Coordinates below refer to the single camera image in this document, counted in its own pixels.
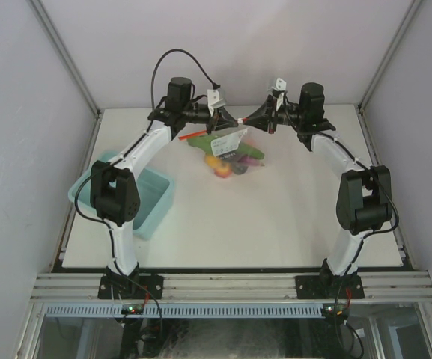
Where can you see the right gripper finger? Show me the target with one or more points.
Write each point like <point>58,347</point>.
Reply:
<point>264,109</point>
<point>263,124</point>

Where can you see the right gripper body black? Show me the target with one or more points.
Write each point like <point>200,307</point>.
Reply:
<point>285,115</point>

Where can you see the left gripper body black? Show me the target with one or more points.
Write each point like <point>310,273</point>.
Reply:
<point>196,114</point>

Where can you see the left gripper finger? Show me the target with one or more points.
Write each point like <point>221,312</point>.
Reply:
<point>224,115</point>
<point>222,124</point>

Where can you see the clear zip top bag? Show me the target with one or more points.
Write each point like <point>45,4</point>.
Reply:
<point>242,132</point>

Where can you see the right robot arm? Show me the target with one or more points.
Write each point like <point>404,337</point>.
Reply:
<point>364,202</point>

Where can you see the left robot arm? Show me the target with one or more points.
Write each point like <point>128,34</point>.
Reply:
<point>113,191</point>

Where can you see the fake green vegetable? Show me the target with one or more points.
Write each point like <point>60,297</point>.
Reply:
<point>221,146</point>

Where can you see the fake orange fruit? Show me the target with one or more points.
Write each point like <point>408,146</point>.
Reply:
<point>212,161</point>

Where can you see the fake red yellow apple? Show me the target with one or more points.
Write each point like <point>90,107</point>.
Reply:
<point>223,171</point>

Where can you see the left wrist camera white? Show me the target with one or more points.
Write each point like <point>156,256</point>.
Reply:
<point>215,100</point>

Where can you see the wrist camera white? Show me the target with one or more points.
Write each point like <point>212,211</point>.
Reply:
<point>215,100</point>
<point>278,89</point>

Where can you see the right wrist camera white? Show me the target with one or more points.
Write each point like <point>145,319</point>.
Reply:
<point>278,89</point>

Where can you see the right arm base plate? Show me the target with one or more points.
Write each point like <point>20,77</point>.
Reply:
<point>314,287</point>

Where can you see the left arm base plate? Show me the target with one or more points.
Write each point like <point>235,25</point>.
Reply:
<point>115,287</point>

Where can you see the blue slotted cable duct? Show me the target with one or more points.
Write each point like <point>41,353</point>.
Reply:
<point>187,311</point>

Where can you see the aluminium rail frame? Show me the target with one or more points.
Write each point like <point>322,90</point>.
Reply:
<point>379,288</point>

